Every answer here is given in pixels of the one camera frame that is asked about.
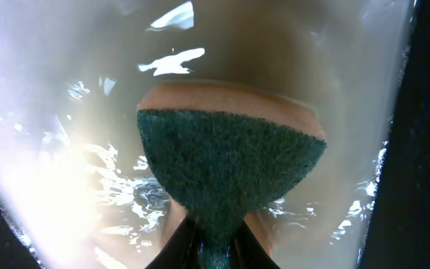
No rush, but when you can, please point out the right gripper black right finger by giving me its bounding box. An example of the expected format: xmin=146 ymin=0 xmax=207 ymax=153
xmin=231 ymin=222 xmax=280 ymax=269

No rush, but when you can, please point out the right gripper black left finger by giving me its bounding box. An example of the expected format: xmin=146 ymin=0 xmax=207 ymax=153
xmin=146 ymin=217 xmax=202 ymax=269

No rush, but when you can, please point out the black water tray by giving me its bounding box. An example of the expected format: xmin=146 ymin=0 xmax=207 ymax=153
xmin=0 ymin=1 xmax=430 ymax=268

